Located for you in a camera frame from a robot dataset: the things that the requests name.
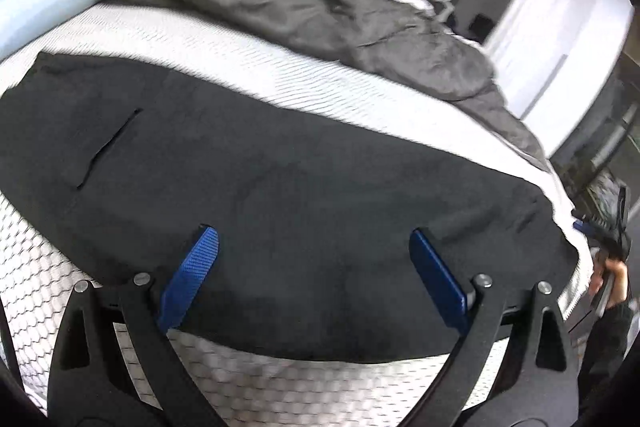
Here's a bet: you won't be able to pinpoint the light blue pillow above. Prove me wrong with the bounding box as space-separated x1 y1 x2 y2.
1 0 100 60

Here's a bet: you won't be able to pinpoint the white wardrobe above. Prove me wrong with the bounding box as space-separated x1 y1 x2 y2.
485 0 634 155

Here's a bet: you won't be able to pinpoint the right hand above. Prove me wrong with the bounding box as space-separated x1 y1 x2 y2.
588 253 629 310

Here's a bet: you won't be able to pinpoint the white honeycomb mattress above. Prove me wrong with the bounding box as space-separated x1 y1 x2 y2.
1 3 591 426

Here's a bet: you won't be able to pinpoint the right forearm black sleeve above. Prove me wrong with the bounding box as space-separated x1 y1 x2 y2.
577 301 634 413

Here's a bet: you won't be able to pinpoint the dark glass cabinet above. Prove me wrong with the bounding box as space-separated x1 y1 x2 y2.
551 52 639 202

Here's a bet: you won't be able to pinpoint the black pants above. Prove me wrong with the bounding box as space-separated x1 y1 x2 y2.
1 53 578 363

